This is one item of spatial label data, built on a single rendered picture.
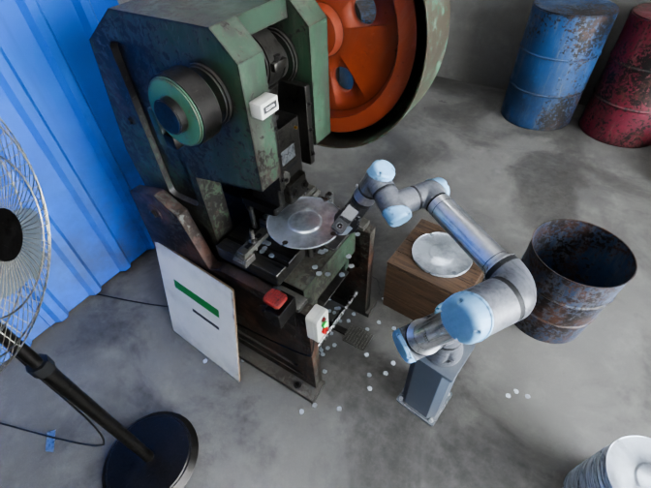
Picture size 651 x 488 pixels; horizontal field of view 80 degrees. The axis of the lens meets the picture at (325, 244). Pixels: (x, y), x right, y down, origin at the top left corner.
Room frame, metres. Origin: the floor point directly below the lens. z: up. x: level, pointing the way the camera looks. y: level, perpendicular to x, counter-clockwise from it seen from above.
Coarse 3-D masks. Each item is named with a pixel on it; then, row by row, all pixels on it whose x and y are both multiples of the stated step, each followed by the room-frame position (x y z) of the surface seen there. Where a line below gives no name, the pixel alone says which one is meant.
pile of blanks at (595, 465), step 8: (592, 456) 0.39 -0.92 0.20; (600, 456) 0.37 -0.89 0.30; (584, 464) 0.37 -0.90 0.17; (592, 464) 0.36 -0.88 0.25; (600, 464) 0.34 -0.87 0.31; (576, 472) 0.37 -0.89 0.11; (584, 472) 0.35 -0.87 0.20; (592, 472) 0.33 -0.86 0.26; (600, 472) 0.32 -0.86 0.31; (568, 480) 0.35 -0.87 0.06; (576, 480) 0.33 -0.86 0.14; (584, 480) 0.32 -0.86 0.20; (592, 480) 0.31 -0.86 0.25; (600, 480) 0.30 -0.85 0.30
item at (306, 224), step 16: (288, 208) 1.17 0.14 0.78; (304, 208) 1.17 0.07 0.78; (320, 208) 1.16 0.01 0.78; (336, 208) 1.16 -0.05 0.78; (272, 224) 1.09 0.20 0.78; (288, 224) 1.08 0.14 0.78; (304, 224) 1.07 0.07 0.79; (320, 224) 1.07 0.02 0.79; (288, 240) 1.00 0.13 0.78; (304, 240) 0.99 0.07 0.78; (320, 240) 0.99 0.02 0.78
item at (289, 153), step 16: (288, 112) 1.20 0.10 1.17; (288, 128) 1.13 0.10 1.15; (288, 144) 1.12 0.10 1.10; (288, 160) 1.11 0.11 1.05; (288, 176) 1.08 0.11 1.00; (304, 176) 1.13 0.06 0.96; (256, 192) 1.11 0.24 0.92; (272, 192) 1.07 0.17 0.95; (288, 192) 1.06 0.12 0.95; (304, 192) 1.12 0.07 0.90
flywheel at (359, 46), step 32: (320, 0) 1.47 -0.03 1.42; (352, 0) 1.40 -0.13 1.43; (384, 0) 1.34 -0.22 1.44; (416, 0) 1.26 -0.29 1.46; (352, 32) 1.40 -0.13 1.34; (384, 32) 1.33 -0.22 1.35; (416, 32) 1.24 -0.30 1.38; (352, 64) 1.40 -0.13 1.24; (384, 64) 1.33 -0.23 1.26; (416, 64) 1.25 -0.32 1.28; (352, 96) 1.40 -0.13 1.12; (384, 96) 1.29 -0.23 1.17; (352, 128) 1.36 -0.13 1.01
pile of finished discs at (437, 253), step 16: (416, 240) 1.36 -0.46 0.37; (432, 240) 1.36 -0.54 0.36; (448, 240) 1.36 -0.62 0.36; (416, 256) 1.26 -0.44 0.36; (432, 256) 1.25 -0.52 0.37; (448, 256) 1.25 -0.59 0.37; (464, 256) 1.25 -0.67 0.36; (432, 272) 1.15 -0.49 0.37; (448, 272) 1.15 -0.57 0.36; (464, 272) 1.15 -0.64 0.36
